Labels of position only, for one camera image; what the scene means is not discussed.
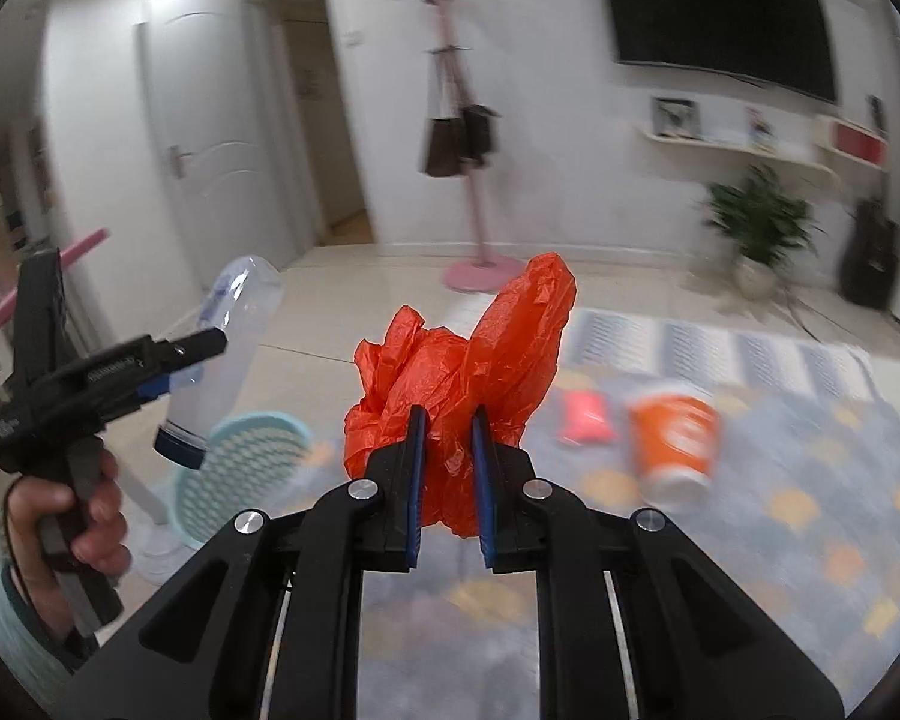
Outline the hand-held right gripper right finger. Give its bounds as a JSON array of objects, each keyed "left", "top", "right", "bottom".
[{"left": 471, "top": 405, "right": 863, "bottom": 720}]

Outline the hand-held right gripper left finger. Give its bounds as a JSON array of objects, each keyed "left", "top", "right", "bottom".
[{"left": 49, "top": 405, "right": 428, "bottom": 720}]

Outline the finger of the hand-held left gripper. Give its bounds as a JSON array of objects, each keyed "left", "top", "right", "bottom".
[{"left": 136, "top": 328, "right": 228, "bottom": 400}]

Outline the clear plastic bottle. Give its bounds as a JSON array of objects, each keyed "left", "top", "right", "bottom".
[{"left": 154, "top": 255, "right": 282, "bottom": 472}]

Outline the teal plastic laundry basket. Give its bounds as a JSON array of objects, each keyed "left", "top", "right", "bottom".
[{"left": 174, "top": 411, "right": 316, "bottom": 552}]

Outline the orange plastic bag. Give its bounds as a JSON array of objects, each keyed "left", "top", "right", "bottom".
[{"left": 343, "top": 251, "right": 577, "bottom": 539}]

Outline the person's left forearm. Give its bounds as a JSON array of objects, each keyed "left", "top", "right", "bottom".
[{"left": 0, "top": 562, "right": 83, "bottom": 680}]

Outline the person's left hand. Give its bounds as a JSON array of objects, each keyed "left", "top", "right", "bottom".
[{"left": 6, "top": 454, "right": 132, "bottom": 642}]

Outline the pink snack packet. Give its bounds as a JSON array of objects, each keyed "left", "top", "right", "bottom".
[{"left": 559, "top": 388, "right": 616, "bottom": 445}]

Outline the orange paper cup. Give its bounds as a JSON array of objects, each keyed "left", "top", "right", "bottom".
[{"left": 628, "top": 390, "right": 719, "bottom": 515}]

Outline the white door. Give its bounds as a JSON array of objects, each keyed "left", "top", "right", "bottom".
[{"left": 135, "top": 0, "right": 297, "bottom": 275}]

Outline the pink coat rack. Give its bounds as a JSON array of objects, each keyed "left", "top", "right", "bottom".
[{"left": 412, "top": 0, "right": 530, "bottom": 293}]

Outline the striped grey rug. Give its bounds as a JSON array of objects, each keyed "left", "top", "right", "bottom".
[{"left": 562, "top": 307, "right": 878, "bottom": 398}]

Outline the fan-patterned grey tablecloth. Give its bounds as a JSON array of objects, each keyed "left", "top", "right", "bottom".
[{"left": 255, "top": 382, "right": 900, "bottom": 720}]

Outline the brown tote bag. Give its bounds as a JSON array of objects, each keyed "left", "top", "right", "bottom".
[{"left": 420, "top": 52, "right": 470, "bottom": 177}]

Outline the black handbag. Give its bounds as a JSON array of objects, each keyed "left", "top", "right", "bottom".
[{"left": 457, "top": 52, "right": 502, "bottom": 162}]

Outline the potted green plant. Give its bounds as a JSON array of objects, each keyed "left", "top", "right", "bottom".
[{"left": 701, "top": 165, "right": 822, "bottom": 297}]

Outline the framed butterfly picture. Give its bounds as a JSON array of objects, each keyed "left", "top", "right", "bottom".
[{"left": 651, "top": 96, "right": 700, "bottom": 140}]

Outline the black acoustic guitar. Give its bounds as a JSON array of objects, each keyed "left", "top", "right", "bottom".
[{"left": 840, "top": 94, "right": 900, "bottom": 308}]

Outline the framed wall picture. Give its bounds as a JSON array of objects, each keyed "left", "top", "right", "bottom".
[{"left": 30, "top": 120, "right": 52, "bottom": 211}]

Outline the curved white low wall shelf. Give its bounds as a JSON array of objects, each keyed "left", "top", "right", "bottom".
[{"left": 641, "top": 127, "right": 841, "bottom": 181}]

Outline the red and white wall cabinet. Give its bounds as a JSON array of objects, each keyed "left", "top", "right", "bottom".
[{"left": 814, "top": 114, "right": 890, "bottom": 164}]

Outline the wall-mounted television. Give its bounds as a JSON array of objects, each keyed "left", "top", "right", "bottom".
[{"left": 594, "top": 0, "right": 839, "bottom": 104}]

